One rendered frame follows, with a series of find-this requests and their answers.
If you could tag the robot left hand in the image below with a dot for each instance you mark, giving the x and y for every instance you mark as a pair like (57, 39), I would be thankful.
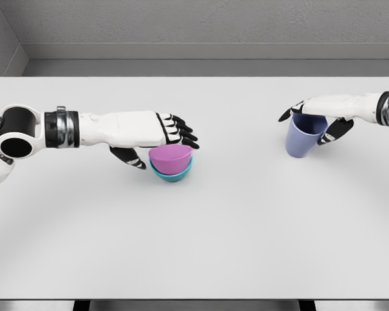
(139, 128)

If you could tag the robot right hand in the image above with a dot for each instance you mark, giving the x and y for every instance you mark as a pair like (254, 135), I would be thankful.
(324, 107)

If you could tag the lavender blue cup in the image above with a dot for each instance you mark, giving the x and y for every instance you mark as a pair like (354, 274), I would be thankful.
(303, 137)

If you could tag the pink bowl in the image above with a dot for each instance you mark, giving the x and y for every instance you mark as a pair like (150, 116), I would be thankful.
(170, 158)

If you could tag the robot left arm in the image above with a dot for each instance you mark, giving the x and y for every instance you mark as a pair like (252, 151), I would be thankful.
(52, 129)

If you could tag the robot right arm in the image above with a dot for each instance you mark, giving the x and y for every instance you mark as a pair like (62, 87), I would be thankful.
(376, 107)

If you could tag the teal bowl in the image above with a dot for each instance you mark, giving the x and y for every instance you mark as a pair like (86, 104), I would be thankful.
(172, 176)

